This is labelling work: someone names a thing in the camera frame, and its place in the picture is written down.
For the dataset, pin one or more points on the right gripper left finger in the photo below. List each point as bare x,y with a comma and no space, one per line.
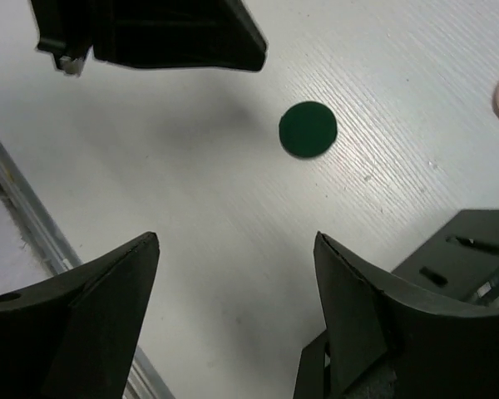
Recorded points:
75,335

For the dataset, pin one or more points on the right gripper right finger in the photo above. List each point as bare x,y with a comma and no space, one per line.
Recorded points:
400,340

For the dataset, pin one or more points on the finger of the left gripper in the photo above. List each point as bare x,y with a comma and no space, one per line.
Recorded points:
177,34

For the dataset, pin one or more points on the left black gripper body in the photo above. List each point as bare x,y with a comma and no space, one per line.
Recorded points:
64,32

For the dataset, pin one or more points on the green round compact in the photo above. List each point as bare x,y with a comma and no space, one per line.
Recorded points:
307,130

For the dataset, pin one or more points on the black slotted organizer box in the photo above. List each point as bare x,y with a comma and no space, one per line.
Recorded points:
460,261

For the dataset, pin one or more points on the aluminium table rail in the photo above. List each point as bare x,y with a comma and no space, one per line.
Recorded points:
55,255

